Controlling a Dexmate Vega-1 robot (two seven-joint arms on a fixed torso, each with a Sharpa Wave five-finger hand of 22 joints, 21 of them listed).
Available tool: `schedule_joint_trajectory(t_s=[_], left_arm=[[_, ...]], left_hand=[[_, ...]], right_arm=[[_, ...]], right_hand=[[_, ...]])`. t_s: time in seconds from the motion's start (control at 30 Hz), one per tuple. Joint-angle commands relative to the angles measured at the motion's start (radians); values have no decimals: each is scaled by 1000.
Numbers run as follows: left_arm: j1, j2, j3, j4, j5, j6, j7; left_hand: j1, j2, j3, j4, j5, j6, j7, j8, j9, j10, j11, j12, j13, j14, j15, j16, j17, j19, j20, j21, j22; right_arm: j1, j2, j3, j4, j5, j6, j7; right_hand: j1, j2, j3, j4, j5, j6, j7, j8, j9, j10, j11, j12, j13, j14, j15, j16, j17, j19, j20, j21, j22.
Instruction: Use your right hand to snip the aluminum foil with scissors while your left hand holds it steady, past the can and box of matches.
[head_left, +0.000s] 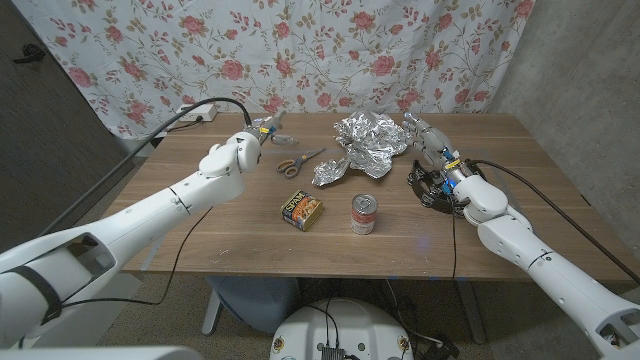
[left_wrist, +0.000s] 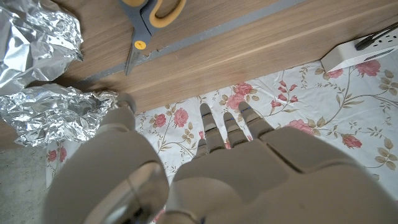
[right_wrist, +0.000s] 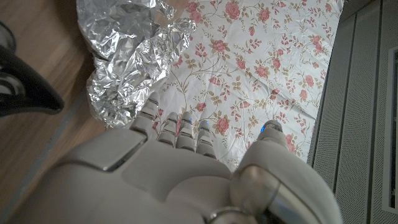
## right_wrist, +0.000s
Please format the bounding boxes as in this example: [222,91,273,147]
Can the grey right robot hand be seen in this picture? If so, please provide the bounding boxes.
[9,91,343,224]

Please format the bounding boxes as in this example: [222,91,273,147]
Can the large crumpled aluminum foil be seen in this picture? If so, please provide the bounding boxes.
[76,0,197,128]

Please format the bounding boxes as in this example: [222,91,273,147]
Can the floral backdrop cloth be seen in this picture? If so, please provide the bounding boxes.
[154,0,345,172]

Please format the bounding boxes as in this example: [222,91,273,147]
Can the black tambourine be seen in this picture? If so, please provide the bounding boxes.
[0,20,65,118]

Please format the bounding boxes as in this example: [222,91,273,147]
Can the white framed ceiling fixture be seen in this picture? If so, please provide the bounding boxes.
[381,45,398,215]

